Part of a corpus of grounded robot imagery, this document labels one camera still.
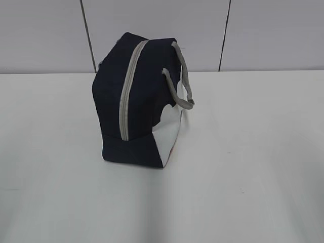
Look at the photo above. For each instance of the navy blue lunch bag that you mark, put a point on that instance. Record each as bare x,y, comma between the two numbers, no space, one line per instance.
140,91

